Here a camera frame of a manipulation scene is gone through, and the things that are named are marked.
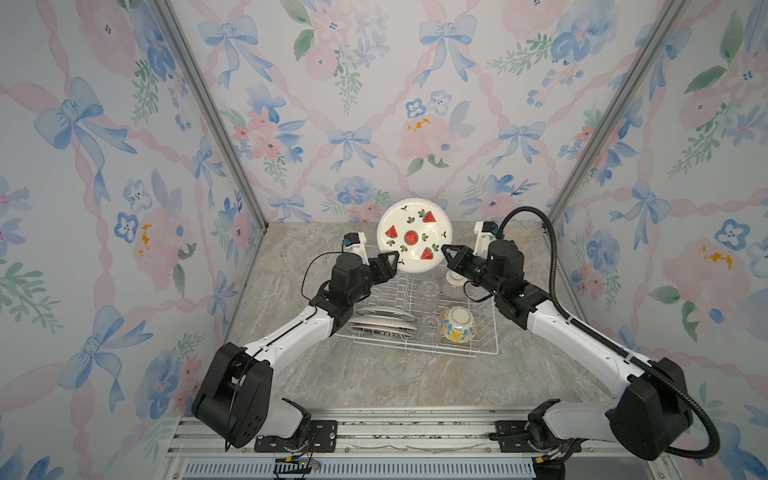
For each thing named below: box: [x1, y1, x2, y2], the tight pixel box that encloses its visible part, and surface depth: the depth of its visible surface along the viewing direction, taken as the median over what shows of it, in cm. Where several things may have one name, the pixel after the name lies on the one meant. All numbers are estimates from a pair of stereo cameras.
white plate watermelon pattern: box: [377, 197, 453, 274], surface depth 81 cm
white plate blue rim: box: [350, 321, 418, 338], surface depth 77 cm
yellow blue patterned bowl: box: [441, 306, 478, 344], surface depth 89 cm
